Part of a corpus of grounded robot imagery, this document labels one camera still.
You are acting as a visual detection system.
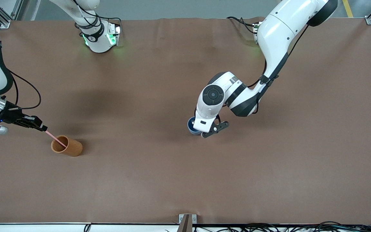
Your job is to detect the blue cup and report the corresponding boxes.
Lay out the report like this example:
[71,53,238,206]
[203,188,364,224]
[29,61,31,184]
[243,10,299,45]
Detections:
[187,117,203,136]

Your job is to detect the pink chopstick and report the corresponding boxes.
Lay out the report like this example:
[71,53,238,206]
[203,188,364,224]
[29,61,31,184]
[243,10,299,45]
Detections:
[45,130,67,148]

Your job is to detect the orange cylindrical cup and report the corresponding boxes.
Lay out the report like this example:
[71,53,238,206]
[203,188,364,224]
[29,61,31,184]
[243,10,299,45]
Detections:
[51,135,83,157]

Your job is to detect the brown table mat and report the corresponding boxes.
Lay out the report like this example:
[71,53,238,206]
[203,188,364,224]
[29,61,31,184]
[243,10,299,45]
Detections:
[0,17,371,225]

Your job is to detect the left base connector plate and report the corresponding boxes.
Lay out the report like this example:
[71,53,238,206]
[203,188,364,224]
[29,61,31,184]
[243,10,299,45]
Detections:
[252,21,261,44]

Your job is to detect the base connector plate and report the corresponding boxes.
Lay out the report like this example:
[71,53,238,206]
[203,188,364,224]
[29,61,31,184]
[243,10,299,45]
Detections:
[107,23,122,46]
[252,21,261,44]

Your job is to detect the right base connector plate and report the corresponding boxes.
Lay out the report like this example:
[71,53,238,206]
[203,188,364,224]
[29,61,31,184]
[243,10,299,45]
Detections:
[107,23,122,46]

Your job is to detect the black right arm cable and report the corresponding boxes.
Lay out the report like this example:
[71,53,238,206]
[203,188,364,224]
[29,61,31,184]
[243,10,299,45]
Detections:
[9,70,42,110]

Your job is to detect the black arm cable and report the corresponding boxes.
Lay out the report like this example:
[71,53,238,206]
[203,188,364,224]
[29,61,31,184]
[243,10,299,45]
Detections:
[9,70,42,110]
[249,24,309,115]

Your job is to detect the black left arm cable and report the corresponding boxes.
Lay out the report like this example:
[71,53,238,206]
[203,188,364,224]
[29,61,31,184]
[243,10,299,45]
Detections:
[249,24,309,115]

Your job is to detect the metal bracket with pole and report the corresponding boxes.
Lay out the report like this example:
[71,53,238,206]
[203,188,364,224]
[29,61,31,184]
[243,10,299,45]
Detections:
[176,214,197,232]

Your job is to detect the white table edge rail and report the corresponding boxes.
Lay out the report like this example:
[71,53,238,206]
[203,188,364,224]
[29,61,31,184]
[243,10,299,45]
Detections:
[0,222,371,232]

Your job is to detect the black cable bundle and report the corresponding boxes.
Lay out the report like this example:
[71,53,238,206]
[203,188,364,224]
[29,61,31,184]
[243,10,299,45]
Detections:
[192,221,371,232]

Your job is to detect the black left base cable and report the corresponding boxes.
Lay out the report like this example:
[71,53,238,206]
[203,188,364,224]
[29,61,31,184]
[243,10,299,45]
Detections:
[226,16,257,34]

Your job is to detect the black base cable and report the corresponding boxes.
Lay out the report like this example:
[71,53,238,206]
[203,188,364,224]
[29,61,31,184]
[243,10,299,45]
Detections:
[73,0,123,36]
[226,16,257,34]

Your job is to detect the black right base cable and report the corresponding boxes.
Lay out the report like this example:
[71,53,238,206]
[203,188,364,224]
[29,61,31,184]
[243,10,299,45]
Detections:
[73,0,123,36]

